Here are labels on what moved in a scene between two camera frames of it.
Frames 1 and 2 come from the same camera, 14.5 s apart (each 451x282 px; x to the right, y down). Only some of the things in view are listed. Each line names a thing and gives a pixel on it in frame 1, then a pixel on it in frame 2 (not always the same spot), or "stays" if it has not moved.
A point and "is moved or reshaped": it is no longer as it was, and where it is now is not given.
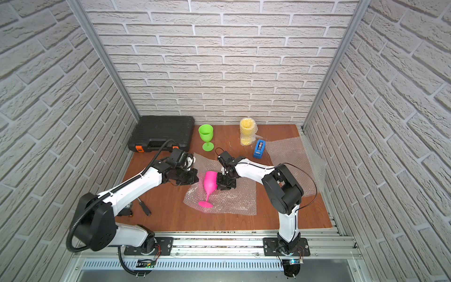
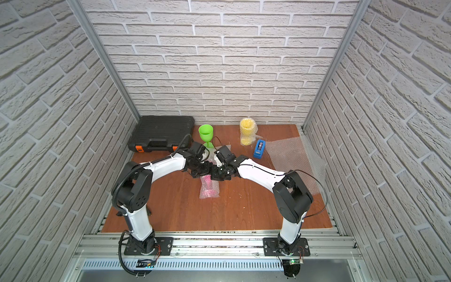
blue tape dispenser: x=259 y=149 stays
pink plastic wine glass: x=210 y=182 is moved or reshaped
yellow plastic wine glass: x=246 y=127 stays
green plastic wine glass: x=206 y=131 stays
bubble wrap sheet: x=248 y=131 stays
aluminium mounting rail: x=234 y=250 stays
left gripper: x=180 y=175 -> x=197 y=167
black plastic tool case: x=153 y=134 stays
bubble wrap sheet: x=241 y=200 is moved or reshaped
